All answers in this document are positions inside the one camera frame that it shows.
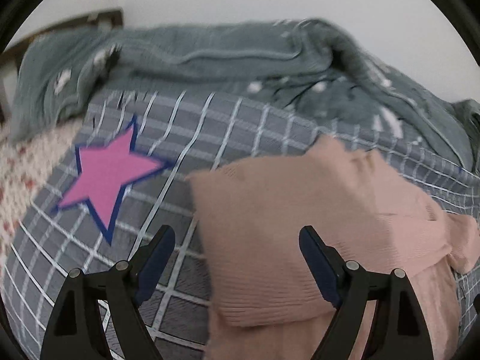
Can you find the floral bed sheet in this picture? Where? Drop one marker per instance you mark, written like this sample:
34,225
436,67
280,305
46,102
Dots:
25,167

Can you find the pink knit sweater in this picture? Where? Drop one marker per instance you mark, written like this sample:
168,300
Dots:
284,236

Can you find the grey checkered star blanket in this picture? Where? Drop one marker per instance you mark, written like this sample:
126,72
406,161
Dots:
195,131

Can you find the grey fleece quilt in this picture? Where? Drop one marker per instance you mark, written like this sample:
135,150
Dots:
309,66

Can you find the dark wooden headboard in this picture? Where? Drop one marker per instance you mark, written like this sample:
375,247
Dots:
114,18

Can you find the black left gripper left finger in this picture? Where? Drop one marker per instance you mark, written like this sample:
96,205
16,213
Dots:
75,328

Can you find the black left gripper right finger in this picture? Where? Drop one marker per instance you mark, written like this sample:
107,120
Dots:
398,329

